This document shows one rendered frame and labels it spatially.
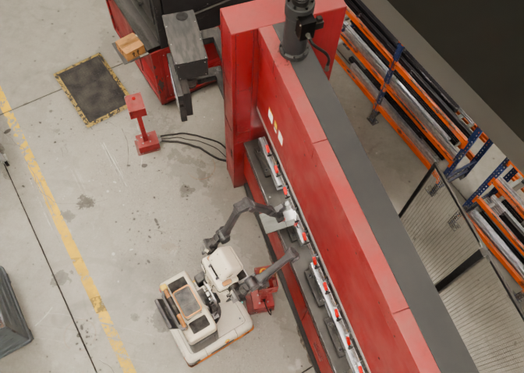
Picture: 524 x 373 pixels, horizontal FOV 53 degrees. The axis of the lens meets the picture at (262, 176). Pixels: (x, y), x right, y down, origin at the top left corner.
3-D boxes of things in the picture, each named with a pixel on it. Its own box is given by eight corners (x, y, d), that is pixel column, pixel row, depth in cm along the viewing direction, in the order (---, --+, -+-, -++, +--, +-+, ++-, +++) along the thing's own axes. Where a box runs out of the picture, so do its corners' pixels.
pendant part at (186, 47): (173, 83, 474) (161, 13, 399) (200, 77, 478) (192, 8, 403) (185, 129, 452) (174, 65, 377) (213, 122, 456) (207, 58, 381)
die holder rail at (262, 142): (257, 143, 474) (258, 137, 466) (263, 141, 475) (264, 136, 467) (277, 190, 453) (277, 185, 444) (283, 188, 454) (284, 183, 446)
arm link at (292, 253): (292, 243, 380) (301, 254, 377) (292, 246, 393) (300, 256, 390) (242, 280, 374) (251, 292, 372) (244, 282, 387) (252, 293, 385)
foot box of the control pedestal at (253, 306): (244, 294, 498) (244, 291, 487) (270, 289, 501) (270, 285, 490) (248, 315, 489) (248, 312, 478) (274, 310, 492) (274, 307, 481)
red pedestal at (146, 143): (134, 140, 572) (118, 95, 498) (156, 134, 576) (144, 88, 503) (138, 156, 563) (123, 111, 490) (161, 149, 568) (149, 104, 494)
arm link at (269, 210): (239, 200, 372) (247, 212, 368) (246, 195, 371) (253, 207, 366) (267, 208, 410) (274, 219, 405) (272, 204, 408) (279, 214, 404)
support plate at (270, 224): (258, 214, 429) (258, 214, 428) (288, 205, 434) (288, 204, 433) (266, 234, 421) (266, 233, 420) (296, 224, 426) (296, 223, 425)
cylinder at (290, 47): (274, 42, 344) (279, -14, 303) (309, 33, 349) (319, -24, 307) (292, 80, 330) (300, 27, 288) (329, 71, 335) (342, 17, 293)
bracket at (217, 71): (195, 76, 473) (194, 71, 467) (221, 69, 478) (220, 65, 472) (207, 111, 456) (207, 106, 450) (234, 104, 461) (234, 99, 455)
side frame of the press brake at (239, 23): (226, 168, 560) (219, 8, 356) (299, 147, 576) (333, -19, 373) (233, 188, 549) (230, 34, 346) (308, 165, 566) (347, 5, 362)
